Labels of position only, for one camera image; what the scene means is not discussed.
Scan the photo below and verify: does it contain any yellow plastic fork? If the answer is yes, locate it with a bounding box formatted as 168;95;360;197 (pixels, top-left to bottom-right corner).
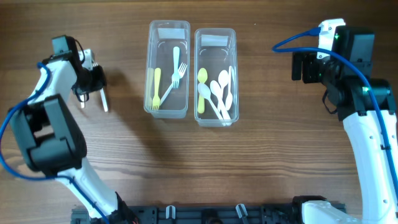
152;68;161;110

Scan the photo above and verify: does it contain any clear plastic container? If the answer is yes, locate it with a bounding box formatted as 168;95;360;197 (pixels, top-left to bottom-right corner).
144;20;190;119
194;28;239;127

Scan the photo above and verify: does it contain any white spoon bowl up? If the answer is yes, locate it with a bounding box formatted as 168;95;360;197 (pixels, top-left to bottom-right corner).
218;70;230;110

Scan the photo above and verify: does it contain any thick-handled white spoon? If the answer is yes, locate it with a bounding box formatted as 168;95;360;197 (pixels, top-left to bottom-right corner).
225;66;234;111

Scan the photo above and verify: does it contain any pale blue plastic fork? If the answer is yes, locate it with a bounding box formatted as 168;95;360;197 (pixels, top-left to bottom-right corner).
172;46;180;88

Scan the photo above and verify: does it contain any white spoon bowl down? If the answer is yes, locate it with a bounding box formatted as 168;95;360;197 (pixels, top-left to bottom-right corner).
209;81;232;127

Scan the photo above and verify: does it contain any thin white plastic fork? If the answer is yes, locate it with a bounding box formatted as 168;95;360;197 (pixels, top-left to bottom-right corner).
160;63;187;104

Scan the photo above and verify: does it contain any yellow plastic spoon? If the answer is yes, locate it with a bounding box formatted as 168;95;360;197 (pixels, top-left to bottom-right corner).
197;68;208;114

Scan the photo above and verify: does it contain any thin-handled white spoon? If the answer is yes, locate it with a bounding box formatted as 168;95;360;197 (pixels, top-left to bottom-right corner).
198;83;227;127

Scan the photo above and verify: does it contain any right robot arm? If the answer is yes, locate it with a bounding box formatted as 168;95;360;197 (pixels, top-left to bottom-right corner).
290;19;397;223

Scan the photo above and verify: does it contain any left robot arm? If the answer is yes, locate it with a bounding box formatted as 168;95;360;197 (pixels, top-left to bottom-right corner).
1;35;137;223

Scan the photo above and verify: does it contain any left blue cable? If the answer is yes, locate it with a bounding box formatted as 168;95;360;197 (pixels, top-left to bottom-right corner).
0;62;110;224

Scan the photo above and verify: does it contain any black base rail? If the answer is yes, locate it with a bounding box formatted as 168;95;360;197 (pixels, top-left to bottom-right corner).
70;203;346;224

